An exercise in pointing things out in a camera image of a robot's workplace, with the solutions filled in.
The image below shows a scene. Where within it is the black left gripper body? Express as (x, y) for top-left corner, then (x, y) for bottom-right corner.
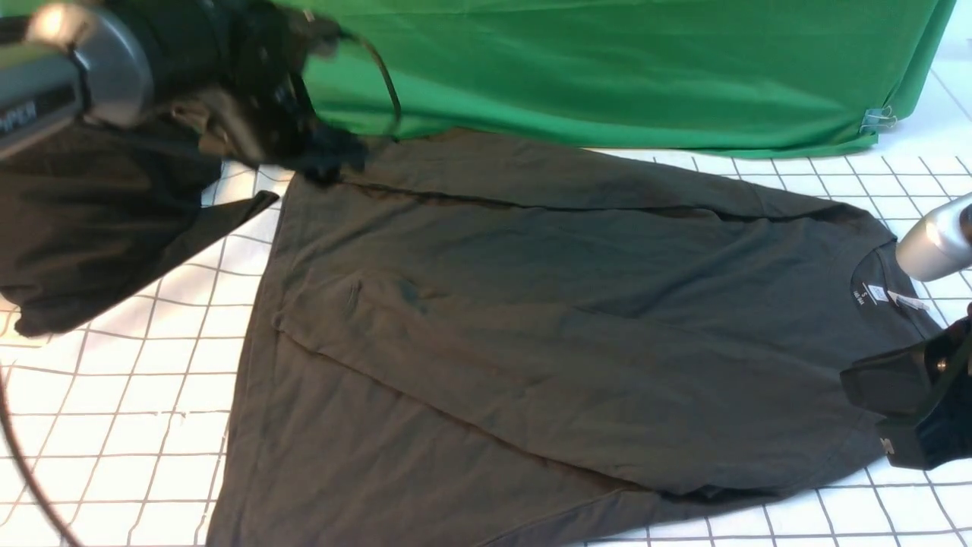
(172, 1), (368, 181)

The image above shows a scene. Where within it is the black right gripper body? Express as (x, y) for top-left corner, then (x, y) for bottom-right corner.
(840, 308), (971, 471)

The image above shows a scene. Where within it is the gray long-sleeved shirt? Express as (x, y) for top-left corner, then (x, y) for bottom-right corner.
(206, 131), (939, 546)

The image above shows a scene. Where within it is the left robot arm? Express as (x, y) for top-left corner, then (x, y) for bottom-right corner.
(1, 1), (368, 177)

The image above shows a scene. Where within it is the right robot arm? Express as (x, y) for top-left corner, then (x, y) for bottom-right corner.
(840, 196), (971, 470)

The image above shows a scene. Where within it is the black cloth pile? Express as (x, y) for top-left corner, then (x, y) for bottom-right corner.
(1, 128), (277, 338)

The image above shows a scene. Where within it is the metal binder clip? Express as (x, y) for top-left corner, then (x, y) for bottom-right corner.
(860, 105), (898, 135)

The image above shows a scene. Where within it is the green backdrop cloth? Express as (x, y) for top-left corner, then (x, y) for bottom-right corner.
(292, 1), (955, 158)

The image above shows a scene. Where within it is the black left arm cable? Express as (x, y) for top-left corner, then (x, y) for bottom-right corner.
(334, 27), (403, 145)

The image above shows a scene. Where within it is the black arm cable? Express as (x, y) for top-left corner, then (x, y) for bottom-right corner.
(334, 27), (403, 145)
(0, 365), (84, 547)

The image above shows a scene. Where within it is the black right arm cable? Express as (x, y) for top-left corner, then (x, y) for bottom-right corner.
(0, 365), (84, 547)

